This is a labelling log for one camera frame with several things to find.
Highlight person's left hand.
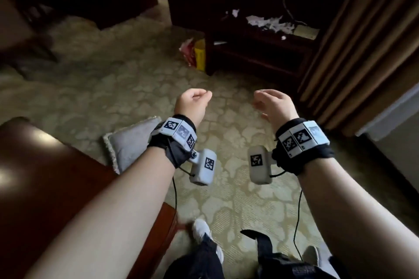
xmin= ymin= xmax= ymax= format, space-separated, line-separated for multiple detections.
xmin=174 ymin=88 xmax=213 ymax=128

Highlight thin black cable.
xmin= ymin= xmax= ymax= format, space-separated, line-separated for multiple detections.
xmin=168 ymin=138 xmax=197 ymax=212
xmin=270 ymin=171 xmax=304 ymax=262

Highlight crumpled white paper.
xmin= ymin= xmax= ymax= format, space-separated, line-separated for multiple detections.
xmin=246 ymin=15 xmax=296 ymax=35

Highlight white marker wrist band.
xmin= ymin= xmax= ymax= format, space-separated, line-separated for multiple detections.
xmin=150 ymin=117 xmax=198 ymax=152
xmin=277 ymin=120 xmax=330 ymax=158

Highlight yellow notepad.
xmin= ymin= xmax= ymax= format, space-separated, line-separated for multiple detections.
xmin=293 ymin=24 xmax=320 ymax=41

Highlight person's right hand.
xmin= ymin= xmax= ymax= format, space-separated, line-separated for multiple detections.
xmin=253 ymin=89 xmax=299 ymax=132

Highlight grey shoe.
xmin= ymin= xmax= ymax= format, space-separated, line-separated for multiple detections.
xmin=301 ymin=245 xmax=322 ymax=267

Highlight dark chair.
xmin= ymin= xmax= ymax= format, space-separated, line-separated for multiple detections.
xmin=0 ymin=0 xmax=60 ymax=77

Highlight yellow bag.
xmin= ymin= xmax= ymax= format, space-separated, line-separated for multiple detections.
xmin=194 ymin=39 xmax=206 ymax=73

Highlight black wrist strap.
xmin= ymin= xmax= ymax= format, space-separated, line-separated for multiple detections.
xmin=272 ymin=118 xmax=335 ymax=177
xmin=147 ymin=114 xmax=197 ymax=169

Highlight brown curtain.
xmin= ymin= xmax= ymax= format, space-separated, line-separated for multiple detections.
xmin=297 ymin=0 xmax=419 ymax=139

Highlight red plastic bag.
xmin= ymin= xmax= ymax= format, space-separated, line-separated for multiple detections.
xmin=179 ymin=38 xmax=197 ymax=68

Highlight black cable on cabinet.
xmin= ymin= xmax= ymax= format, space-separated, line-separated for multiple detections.
xmin=281 ymin=0 xmax=307 ymax=26

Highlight white shoe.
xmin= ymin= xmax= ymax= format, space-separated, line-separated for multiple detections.
xmin=192 ymin=219 xmax=225 ymax=265

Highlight person's right forearm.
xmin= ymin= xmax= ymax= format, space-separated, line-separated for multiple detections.
xmin=297 ymin=157 xmax=419 ymax=279

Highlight person's left forearm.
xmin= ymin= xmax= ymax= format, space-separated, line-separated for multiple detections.
xmin=24 ymin=146 xmax=176 ymax=279

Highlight dark wooden shelf cabinet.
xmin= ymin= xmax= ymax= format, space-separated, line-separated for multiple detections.
xmin=162 ymin=0 xmax=362 ymax=94

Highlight reddish-brown wooden table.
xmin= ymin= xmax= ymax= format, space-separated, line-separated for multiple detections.
xmin=0 ymin=117 xmax=179 ymax=279

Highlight black trousers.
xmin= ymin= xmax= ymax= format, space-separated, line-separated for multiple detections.
xmin=163 ymin=229 xmax=342 ymax=279

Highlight grey cushion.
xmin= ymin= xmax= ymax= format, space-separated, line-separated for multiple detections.
xmin=103 ymin=116 xmax=163 ymax=175

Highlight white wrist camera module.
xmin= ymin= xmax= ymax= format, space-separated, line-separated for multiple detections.
xmin=189 ymin=149 xmax=217 ymax=187
xmin=248 ymin=145 xmax=277 ymax=185

